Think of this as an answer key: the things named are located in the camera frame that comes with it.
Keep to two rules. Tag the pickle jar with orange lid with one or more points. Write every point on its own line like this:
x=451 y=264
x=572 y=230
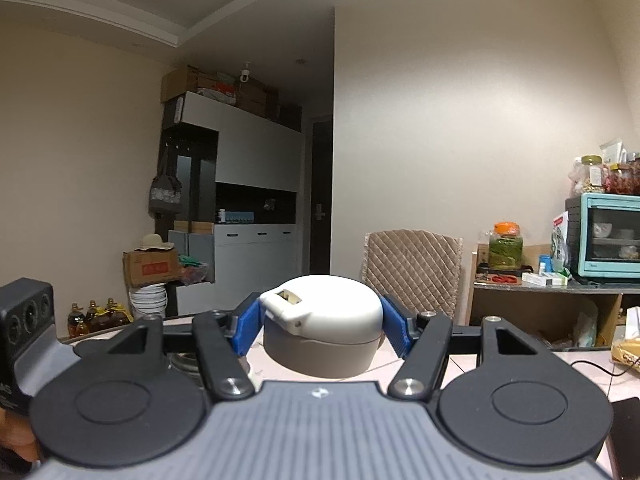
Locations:
x=506 y=250

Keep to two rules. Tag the wooden side cabinet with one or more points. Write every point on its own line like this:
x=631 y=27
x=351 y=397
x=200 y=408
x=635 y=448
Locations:
x=530 y=315

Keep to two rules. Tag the brown cardboard box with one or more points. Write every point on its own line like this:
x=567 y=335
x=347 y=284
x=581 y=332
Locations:
x=257 y=100

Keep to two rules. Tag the chair with quilted cover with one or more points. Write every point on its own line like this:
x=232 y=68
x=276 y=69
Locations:
x=415 y=275

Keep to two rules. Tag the red and white packet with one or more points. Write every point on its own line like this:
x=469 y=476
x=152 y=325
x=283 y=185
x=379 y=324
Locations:
x=216 y=94

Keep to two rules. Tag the white plastic bucket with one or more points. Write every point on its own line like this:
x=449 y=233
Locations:
x=149 y=300

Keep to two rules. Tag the yellow snack bag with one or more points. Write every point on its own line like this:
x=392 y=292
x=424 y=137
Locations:
x=627 y=355

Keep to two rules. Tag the grey hanging bag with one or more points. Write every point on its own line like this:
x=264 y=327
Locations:
x=166 y=195

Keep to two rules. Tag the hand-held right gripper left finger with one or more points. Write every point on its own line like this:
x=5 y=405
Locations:
x=245 y=325

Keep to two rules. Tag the jars of dried food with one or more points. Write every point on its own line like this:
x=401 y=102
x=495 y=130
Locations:
x=607 y=172

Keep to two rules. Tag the teal toaster oven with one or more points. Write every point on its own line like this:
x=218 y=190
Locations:
x=607 y=237

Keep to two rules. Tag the white security camera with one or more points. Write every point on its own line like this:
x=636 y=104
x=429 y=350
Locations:
x=245 y=74

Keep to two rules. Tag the person's left hand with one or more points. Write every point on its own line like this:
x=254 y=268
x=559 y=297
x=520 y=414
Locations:
x=17 y=430

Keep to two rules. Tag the black flat device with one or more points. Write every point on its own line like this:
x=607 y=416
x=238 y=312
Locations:
x=627 y=435

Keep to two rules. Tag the red label cardboard box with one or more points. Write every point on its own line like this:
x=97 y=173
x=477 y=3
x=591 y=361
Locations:
x=152 y=267

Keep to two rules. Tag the straw hat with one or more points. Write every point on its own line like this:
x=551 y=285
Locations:
x=154 y=242

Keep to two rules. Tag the dark door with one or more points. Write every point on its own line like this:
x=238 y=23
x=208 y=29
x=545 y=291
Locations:
x=321 y=200

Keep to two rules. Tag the white and green flat box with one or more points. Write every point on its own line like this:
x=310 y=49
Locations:
x=545 y=278

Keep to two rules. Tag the white and green packet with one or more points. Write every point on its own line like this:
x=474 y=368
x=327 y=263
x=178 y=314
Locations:
x=560 y=245

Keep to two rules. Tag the white bottle with lid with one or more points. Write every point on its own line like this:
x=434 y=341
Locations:
x=325 y=320

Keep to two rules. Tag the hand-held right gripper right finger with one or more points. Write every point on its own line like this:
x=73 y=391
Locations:
x=397 y=327

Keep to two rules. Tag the cooking oil bottle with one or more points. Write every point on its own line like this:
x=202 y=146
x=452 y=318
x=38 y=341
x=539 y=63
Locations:
x=95 y=319
x=117 y=315
x=76 y=322

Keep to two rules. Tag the white and black wall cabinet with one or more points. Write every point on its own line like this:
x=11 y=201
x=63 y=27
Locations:
x=250 y=185

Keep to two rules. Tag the blue box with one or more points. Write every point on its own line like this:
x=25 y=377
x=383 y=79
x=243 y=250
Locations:
x=240 y=217

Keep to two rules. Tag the red scissors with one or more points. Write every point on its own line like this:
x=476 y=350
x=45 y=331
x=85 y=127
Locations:
x=504 y=278

